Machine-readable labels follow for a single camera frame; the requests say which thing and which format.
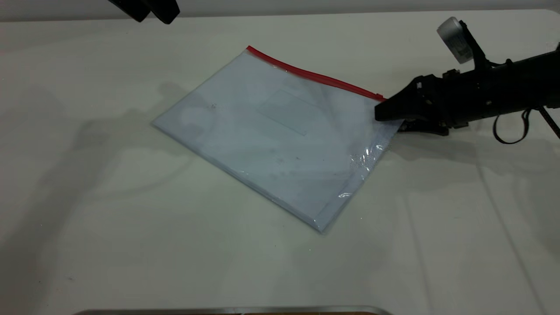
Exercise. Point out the clear zip bag red zipper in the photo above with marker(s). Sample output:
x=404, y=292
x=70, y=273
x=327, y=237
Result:
x=271, y=144

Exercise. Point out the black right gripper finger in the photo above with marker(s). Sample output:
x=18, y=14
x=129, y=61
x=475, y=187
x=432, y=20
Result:
x=426, y=126
x=407, y=103

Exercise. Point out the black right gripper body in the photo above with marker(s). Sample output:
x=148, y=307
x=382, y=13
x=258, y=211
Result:
x=472, y=96

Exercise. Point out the white wrist camera black mount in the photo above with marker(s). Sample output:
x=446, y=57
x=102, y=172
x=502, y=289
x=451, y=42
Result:
x=457, y=39

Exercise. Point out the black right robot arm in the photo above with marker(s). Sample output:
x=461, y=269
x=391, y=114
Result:
x=540, y=78

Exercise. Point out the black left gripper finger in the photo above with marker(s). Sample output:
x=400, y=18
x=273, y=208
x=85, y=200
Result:
x=135, y=8
x=165, y=11

